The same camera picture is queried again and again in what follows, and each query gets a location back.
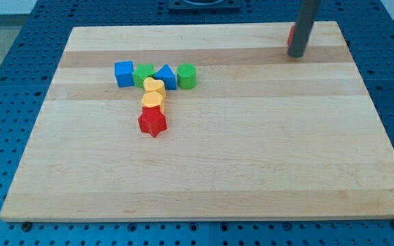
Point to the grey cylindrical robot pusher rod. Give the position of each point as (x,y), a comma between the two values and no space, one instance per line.
(302,28)

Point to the green cylinder block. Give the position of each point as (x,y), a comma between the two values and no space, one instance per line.
(186,74)

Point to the blue cube block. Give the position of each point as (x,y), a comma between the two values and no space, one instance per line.
(123,73)

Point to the blue triangle block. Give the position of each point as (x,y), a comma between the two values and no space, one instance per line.
(167,76)

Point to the yellow hexagon block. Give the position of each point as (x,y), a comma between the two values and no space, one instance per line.
(153,99)

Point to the red star block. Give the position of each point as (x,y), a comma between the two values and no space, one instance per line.
(152,121)

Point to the green star block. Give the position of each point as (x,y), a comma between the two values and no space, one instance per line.
(142,72)

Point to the red block behind rod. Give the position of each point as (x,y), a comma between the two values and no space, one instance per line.
(291,33)

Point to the light wooden board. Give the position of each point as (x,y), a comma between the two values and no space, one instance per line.
(262,136)

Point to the yellow heart block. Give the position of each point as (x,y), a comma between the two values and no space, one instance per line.
(153,85)

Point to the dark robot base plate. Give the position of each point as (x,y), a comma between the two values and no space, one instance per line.
(203,5)

